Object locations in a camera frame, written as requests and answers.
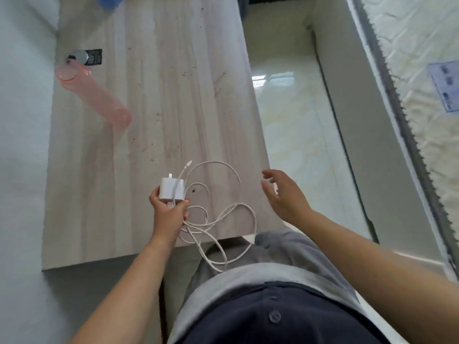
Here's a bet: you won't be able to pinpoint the person's left hand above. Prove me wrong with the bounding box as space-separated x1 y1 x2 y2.
149 187 190 247

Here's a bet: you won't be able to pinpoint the person's right hand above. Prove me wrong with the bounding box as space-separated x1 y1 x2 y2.
261 169 313 223

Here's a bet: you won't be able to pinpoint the white charger plug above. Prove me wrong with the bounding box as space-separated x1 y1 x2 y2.
159 174 187 205

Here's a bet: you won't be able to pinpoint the white quilted mattress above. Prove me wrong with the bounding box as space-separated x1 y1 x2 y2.
360 0 459 229

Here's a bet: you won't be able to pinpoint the white bed frame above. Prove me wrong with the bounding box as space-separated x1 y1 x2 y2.
309 0 459 283

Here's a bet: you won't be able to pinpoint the grey trousers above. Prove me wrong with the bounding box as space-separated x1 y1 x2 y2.
167 231 363 344

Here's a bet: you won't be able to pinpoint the person's right forearm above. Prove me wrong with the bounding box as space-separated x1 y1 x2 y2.
285 208 459 344

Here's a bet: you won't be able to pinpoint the pink plastic water bottle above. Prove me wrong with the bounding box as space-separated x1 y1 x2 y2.
55 51 132 132

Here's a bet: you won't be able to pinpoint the dark navy shirt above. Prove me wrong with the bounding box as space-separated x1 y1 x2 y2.
178 281 391 344

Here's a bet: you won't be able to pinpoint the person's left forearm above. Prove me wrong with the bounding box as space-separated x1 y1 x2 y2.
70 237 180 344

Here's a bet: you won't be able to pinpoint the white charging cable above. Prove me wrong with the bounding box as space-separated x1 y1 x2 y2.
167 160 257 273

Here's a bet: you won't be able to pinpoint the blue mattress label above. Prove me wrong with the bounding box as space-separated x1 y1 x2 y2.
428 59 459 113

